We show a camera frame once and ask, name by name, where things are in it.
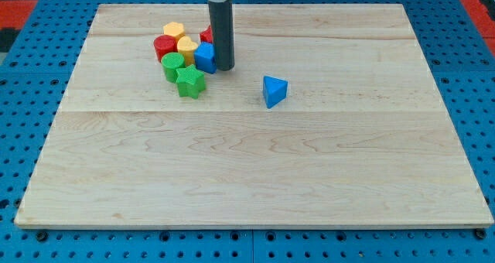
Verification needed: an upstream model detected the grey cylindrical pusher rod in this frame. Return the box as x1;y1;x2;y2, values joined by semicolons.
208;0;235;71

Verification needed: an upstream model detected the wooden board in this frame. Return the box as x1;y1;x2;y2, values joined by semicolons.
15;4;493;230

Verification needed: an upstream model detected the blue cube block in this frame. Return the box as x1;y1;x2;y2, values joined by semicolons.
194;42;217;73

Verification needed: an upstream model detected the yellow hexagon block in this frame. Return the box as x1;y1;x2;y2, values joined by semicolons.
162;22;185;42

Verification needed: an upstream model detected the green star block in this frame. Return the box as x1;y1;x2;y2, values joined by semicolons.
176;65;206;99

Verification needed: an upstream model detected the blue triangle block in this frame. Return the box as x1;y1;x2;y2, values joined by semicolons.
262;76;288;109

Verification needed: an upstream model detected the red block behind rod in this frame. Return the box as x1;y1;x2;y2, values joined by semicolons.
200;26;213;44

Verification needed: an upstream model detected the yellow heart block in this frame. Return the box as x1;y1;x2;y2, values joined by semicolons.
177;36;199;66

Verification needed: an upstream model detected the red cylinder block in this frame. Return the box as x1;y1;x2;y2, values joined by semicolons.
153;35;177;62

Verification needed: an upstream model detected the green cylinder block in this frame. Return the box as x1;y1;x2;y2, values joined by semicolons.
161;52;185;83

